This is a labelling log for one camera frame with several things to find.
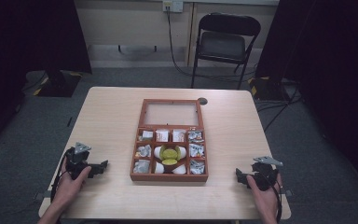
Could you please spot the person's left hand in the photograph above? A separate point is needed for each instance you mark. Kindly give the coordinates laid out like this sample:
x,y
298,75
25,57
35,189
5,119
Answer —
x,y
71,186

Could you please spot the green round lid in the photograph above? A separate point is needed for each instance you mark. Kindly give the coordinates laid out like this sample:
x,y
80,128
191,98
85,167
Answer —
x,y
169,161

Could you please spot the black stand base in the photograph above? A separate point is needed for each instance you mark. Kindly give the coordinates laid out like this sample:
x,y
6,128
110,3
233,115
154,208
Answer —
x,y
265,88
59,84

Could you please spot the white and orange packet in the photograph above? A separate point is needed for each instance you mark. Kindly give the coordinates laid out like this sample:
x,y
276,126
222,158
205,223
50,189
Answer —
x,y
162,136
178,136

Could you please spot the white cup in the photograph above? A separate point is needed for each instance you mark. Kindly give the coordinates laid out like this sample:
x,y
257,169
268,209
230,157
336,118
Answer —
x,y
182,152
158,168
180,170
157,152

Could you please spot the wooden compartment box with lid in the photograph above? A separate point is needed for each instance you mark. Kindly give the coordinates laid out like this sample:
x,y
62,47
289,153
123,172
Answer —
x,y
169,121

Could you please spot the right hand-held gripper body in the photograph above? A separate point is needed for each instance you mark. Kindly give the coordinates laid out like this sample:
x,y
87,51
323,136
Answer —
x,y
265,174

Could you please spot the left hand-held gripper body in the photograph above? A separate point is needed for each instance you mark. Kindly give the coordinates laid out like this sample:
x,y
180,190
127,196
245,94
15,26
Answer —
x,y
77,160

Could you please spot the white wall socket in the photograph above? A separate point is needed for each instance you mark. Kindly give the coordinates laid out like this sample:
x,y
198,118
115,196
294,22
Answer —
x,y
172,5

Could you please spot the person's right hand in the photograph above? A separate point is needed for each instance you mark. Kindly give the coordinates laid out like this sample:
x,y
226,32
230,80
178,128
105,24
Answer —
x,y
265,202

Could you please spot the white and silver packet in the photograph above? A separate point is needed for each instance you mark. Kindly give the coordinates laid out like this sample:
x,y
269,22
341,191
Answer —
x,y
146,135

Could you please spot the black folding chair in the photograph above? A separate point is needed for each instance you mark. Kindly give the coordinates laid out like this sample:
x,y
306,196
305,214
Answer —
x,y
222,46

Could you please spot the black curtain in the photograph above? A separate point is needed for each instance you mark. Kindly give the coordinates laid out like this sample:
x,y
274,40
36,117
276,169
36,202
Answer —
x,y
329,62
31,37

